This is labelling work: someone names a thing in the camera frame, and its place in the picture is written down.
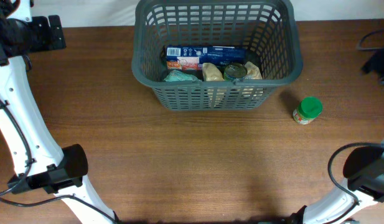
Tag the silver tin can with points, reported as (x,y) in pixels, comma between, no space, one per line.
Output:
(234,72)

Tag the green lid glass jar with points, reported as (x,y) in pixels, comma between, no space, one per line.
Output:
(308,110)

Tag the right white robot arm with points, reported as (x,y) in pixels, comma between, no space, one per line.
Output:
(361,187)

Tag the tan paper pouch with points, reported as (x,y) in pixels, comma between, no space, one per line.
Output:
(212,73)

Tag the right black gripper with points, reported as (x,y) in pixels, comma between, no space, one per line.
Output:
(377,61)

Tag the teal wet wipes pack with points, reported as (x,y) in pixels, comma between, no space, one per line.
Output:
(179,76)

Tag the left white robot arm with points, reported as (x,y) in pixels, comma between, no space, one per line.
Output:
(39,162)

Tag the blue cardboard food box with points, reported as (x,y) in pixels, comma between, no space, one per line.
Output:
(193,57)

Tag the grey plastic shopping basket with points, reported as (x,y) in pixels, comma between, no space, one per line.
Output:
(267,30)

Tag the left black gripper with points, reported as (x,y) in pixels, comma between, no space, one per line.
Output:
(46,39)

